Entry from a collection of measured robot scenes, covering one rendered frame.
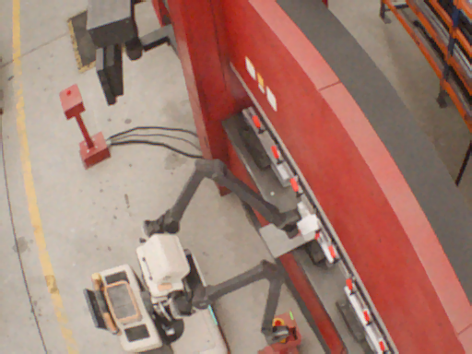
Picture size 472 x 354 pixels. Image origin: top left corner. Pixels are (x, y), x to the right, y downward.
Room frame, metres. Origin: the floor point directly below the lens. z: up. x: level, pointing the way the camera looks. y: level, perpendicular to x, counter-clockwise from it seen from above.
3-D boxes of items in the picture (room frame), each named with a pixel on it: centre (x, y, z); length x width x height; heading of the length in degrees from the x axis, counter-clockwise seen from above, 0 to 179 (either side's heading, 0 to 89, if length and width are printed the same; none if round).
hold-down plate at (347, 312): (0.81, -0.47, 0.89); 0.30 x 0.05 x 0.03; 16
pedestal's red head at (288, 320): (0.88, -0.10, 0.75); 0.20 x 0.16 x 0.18; 9
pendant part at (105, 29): (2.48, 0.51, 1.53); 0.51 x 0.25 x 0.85; 1
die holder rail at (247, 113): (1.94, -0.20, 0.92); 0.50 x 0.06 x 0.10; 16
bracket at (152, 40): (2.58, 0.27, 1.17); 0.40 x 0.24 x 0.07; 16
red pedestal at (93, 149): (2.71, 1.05, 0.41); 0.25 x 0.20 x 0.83; 106
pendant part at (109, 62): (2.42, 0.59, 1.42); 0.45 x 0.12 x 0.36; 1
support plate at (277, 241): (1.37, -0.21, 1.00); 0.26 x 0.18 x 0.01; 106
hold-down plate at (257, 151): (1.97, -0.13, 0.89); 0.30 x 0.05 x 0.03; 16
